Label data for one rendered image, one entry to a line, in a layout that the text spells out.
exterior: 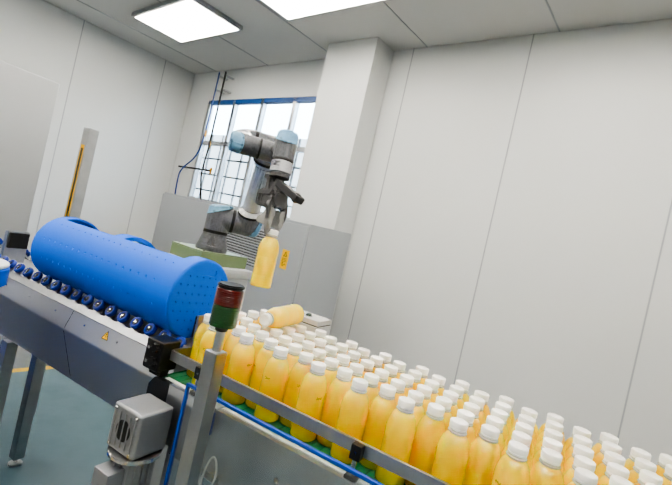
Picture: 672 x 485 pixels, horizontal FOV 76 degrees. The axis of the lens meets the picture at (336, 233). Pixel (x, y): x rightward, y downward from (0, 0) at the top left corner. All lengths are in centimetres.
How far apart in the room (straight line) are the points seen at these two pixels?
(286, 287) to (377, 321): 130
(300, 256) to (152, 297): 174
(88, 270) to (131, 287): 26
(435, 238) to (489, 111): 119
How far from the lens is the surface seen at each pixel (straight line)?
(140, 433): 133
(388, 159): 442
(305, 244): 317
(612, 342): 359
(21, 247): 267
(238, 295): 102
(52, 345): 213
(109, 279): 177
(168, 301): 153
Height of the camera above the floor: 143
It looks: level
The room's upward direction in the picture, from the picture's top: 13 degrees clockwise
